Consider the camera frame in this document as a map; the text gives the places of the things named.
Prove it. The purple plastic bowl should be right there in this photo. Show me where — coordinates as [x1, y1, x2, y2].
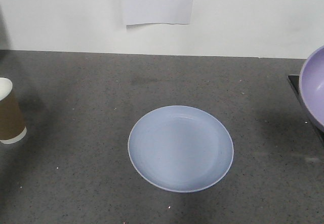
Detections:
[299, 47, 323, 131]

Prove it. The light blue plate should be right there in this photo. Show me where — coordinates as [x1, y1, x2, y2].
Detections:
[128, 105, 234, 193]

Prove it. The brown paper cup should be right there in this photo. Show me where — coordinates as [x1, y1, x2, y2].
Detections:
[1, 78, 27, 144]

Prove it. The black induction cooktop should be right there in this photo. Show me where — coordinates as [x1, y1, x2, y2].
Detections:
[288, 74, 323, 145]

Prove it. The white paper sheet on wall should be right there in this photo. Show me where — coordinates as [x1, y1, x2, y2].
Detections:
[121, 0, 193, 25]

